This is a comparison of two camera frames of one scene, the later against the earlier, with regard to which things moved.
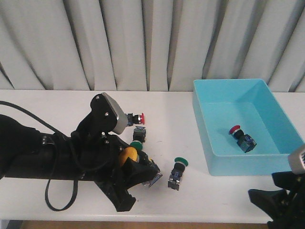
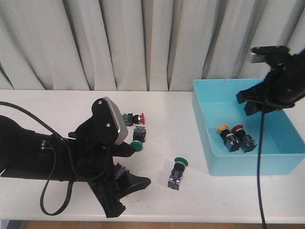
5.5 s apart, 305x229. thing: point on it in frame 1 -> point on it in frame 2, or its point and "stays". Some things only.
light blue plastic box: (244, 130) stays
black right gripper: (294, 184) -> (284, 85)
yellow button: (128, 151) -> (230, 140)
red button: (245, 141) stays
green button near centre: (138, 138) stays
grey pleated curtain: (150, 45) stays
